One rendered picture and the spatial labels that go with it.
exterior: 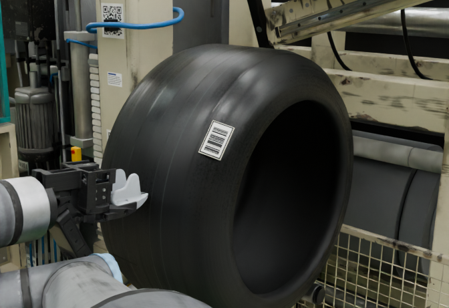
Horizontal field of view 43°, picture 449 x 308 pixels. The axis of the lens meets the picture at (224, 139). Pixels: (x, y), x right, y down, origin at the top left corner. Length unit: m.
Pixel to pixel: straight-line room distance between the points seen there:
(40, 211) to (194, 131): 0.29
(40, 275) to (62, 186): 0.14
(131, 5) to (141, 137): 0.35
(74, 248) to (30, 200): 0.13
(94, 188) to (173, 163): 0.15
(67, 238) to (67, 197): 0.06
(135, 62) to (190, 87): 0.28
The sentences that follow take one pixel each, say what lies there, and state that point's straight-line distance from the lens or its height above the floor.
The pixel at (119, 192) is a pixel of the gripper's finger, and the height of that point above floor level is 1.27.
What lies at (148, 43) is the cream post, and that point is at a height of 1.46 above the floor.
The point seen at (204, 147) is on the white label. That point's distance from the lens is 0.92.
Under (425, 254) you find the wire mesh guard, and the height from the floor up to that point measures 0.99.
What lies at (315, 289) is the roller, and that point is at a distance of 1.35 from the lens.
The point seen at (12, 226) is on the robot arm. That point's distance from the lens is 0.79.
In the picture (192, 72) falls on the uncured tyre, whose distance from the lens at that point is 1.05.
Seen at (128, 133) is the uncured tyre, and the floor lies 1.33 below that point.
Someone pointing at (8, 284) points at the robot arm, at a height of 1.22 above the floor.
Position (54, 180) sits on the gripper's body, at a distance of 0.84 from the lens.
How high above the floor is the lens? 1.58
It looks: 15 degrees down
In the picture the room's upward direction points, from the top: 1 degrees clockwise
